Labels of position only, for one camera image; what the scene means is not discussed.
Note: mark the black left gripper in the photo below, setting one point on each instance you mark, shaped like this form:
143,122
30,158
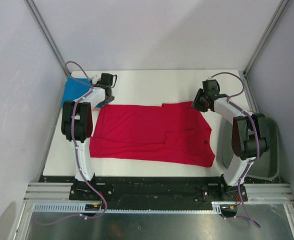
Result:
108,100

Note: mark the left aluminium frame post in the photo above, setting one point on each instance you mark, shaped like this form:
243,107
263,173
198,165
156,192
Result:
39,20

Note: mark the aluminium frame post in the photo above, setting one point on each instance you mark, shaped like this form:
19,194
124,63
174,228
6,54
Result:
39,20
269,30

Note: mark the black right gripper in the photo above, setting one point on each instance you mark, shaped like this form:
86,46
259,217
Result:
196,104

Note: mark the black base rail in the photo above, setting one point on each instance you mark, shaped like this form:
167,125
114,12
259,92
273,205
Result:
162,193

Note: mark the aluminium profile crossbar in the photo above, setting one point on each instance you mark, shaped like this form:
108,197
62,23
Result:
269,193

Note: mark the red t shirt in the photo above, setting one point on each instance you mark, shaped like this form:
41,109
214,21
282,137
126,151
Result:
172,133

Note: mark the dark green plastic tray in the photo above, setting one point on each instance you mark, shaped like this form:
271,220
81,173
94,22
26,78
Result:
266,168

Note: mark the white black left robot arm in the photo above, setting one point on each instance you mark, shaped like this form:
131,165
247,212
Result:
77,122

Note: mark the folded blue t shirt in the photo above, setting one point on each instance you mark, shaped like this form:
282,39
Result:
75,89

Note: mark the grey slotted cable duct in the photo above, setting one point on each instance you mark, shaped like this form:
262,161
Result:
89,208

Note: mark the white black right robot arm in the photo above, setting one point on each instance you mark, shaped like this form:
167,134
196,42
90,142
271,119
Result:
250,134

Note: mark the right aluminium frame post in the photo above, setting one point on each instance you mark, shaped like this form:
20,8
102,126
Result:
269,30

